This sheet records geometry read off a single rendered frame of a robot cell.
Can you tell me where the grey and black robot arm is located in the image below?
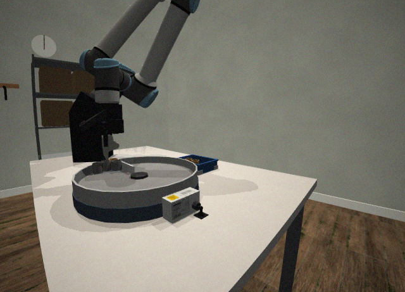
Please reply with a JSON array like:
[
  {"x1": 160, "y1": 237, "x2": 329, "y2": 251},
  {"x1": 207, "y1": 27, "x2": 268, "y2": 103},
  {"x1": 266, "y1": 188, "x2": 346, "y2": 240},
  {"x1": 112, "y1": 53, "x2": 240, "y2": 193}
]
[{"x1": 79, "y1": 0, "x2": 200, "y2": 108}]

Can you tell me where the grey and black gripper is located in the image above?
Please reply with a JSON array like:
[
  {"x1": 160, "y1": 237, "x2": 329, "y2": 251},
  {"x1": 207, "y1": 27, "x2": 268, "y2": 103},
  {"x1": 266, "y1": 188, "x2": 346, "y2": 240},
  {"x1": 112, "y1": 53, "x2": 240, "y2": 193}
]
[{"x1": 98, "y1": 103, "x2": 124, "y2": 161}]

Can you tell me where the grey metal ring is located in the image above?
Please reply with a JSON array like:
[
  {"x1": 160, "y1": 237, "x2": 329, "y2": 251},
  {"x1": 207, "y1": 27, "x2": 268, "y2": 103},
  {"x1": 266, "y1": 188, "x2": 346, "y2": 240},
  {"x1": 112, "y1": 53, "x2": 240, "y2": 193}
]
[
  {"x1": 111, "y1": 160, "x2": 122, "y2": 171},
  {"x1": 101, "y1": 160, "x2": 111, "y2": 172},
  {"x1": 92, "y1": 162, "x2": 103, "y2": 174}
]

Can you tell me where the blue open crate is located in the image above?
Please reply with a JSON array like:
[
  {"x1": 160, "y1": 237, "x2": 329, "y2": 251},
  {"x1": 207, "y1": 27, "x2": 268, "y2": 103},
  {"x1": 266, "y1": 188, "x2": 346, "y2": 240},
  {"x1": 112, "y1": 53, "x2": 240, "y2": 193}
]
[{"x1": 179, "y1": 155, "x2": 218, "y2": 175}]

